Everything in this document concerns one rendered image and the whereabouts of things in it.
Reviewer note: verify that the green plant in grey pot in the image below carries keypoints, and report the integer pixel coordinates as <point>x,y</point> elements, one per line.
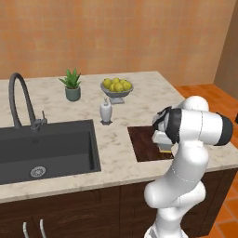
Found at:
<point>72,86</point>

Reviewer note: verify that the grey fruit bowl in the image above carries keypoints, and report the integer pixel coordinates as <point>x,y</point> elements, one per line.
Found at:
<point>116,94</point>

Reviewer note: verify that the dark grey sink basin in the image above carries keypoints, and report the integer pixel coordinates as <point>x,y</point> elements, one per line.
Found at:
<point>46,152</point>

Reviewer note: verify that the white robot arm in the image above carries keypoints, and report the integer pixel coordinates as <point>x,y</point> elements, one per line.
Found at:
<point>189,161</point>

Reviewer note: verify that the yellow lemon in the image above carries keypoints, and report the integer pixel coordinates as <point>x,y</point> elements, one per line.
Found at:
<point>118,87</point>
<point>116,80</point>
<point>123,81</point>
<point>127,85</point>
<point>107,83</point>

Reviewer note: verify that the dark grey curved tap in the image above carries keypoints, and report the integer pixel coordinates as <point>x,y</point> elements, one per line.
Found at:
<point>21,93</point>

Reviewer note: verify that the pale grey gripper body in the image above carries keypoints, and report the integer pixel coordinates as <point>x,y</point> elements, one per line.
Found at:
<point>161,139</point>

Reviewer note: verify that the yellow sponge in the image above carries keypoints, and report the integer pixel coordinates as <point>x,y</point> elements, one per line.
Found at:
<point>165,152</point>

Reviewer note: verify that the dark wooden cupboard door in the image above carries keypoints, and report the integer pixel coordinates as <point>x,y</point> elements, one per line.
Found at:
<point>14,221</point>
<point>80,214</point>
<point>134,210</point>

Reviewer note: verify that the dark wooden cutting board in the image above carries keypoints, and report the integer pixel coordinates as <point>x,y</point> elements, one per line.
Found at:
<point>144,144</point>

